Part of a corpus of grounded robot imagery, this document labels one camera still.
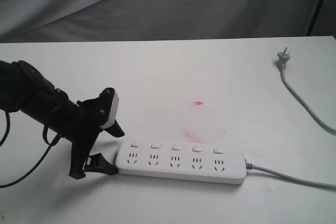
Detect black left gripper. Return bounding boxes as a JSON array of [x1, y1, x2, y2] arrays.
[[69, 96, 124, 179]]

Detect white five-outlet power strip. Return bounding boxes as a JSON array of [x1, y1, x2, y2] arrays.
[[115, 140, 247, 185]]

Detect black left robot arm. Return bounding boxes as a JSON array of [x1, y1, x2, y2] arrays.
[[1, 60, 125, 179]]

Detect grey backdrop cloth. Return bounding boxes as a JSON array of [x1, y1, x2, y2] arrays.
[[0, 0, 336, 44]]

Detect black tripod stand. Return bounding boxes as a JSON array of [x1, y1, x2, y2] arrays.
[[306, 0, 324, 36]]

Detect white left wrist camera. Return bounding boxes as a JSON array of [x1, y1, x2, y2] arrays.
[[99, 88, 119, 130]]

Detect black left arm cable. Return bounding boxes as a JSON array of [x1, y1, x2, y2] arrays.
[[0, 103, 79, 188]]

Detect grey plug with cable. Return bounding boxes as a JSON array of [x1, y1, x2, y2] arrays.
[[244, 46, 336, 189]]

